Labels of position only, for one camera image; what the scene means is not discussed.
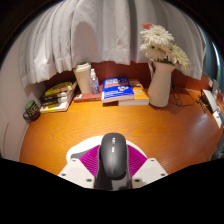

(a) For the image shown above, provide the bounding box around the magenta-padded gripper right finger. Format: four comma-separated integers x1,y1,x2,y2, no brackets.
126,144,169,189

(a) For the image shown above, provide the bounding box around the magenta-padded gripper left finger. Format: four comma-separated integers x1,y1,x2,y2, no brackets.
57,145,101,190

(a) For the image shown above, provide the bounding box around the black computer mouse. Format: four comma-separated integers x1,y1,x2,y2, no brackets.
98,132,129,179

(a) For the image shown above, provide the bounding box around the white and grey mouse pad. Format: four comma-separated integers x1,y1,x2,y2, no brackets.
65,134,148,164

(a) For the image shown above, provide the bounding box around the black book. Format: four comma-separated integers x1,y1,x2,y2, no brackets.
39,94,75,108
39,89,76,103

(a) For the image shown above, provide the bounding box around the dark mug with green inside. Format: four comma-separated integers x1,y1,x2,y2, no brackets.
22,99,42,123

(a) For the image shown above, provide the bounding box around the red-brown book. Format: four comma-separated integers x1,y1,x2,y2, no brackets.
72,91,104,104

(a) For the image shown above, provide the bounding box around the orange book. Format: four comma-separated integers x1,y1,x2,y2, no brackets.
117,78,151,107

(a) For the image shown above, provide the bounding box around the yellow-covered book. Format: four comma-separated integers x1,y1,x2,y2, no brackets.
43,80,78,98

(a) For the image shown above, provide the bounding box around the cream ceramic pitcher vase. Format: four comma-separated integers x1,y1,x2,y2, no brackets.
146,59,177,109

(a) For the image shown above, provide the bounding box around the clear spray bottle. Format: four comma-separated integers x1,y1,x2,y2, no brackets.
89,68,100,95

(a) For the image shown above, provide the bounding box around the cream lidded tumbler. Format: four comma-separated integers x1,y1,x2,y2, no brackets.
72,62,93,95

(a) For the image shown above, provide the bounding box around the white laptop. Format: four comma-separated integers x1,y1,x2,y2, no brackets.
200,88,219,114

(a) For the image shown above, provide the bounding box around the white flower bouquet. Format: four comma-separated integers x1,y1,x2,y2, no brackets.
139,22,192,77

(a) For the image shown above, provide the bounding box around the dark blue curtain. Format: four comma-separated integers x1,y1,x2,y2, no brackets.
201,29,224,84

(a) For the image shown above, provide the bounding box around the white pleated curtain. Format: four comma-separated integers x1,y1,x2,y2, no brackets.
18,0,208,89

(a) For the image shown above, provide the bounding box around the black cable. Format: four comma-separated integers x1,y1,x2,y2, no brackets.
170,71,198,108

